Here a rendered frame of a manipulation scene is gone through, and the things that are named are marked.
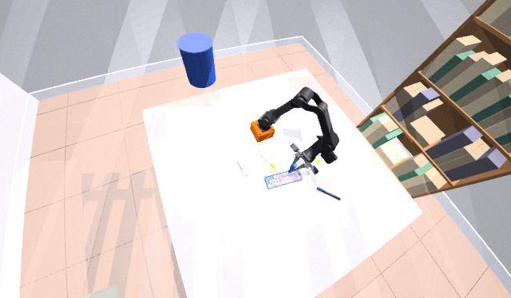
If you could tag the blue stylus with grey tip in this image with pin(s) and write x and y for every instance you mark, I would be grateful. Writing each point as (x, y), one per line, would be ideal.
(292, 168)

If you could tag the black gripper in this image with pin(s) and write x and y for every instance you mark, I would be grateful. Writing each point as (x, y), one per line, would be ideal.
(309, 154)

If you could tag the white keyboard with letter keys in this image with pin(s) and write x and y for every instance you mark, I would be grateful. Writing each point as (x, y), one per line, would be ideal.
(283, 178)

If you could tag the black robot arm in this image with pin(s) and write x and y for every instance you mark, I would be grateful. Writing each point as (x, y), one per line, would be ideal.
(326, 143)

